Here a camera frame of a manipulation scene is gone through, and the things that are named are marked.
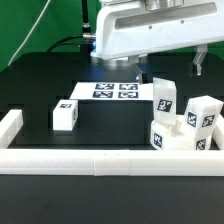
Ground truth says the black cable with connector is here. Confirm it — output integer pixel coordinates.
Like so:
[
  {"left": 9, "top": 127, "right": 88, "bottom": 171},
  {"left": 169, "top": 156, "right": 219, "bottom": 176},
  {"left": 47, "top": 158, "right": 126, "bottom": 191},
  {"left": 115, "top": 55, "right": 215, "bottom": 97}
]
[{"left": 46, "top": 0, "right": 98, "bottom": 53}]

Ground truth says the white cable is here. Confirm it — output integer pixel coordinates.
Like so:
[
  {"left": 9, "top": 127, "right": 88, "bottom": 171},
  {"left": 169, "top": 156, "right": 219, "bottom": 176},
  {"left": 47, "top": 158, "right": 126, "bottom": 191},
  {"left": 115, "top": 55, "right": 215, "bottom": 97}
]
[{"left": 7, "top": 0, "right": 53, "bottom": 67}]

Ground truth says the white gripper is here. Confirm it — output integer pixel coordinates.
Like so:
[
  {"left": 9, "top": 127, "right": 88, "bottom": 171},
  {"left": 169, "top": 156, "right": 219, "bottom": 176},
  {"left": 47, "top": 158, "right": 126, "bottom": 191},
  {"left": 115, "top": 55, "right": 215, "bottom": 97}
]
[{"left": 96, "top": 0, "right": 224, "bottom": 84}]

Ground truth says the white sheet with markers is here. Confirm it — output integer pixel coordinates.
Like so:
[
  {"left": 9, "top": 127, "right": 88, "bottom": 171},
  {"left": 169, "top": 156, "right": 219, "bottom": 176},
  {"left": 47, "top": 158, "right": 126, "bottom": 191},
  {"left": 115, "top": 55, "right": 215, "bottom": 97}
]
[{"left": 70, "top": 82, "right": 153, "bottom": 101}]

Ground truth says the white round stool seat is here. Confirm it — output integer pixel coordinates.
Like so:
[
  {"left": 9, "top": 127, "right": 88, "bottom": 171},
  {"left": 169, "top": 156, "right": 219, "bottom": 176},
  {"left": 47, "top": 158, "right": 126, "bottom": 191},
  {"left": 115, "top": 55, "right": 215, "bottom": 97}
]
[{"left": 150, "top": 115, "right": 212, "bottom": 151}]

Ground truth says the white U-shaped fence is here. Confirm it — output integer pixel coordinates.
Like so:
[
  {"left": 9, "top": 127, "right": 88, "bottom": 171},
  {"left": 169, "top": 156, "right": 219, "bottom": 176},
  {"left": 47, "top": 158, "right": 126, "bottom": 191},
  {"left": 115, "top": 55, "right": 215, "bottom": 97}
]
[{"left": 0, "top": 109, "right": 224, "bottom": 176}]

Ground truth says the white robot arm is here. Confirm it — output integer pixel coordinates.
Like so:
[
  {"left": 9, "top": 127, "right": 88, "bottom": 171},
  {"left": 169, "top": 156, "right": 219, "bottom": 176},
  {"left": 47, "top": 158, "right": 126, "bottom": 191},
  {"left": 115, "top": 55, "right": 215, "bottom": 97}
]
[{"left": 95, "top": 0, "right": 224, "bottom": 84}]

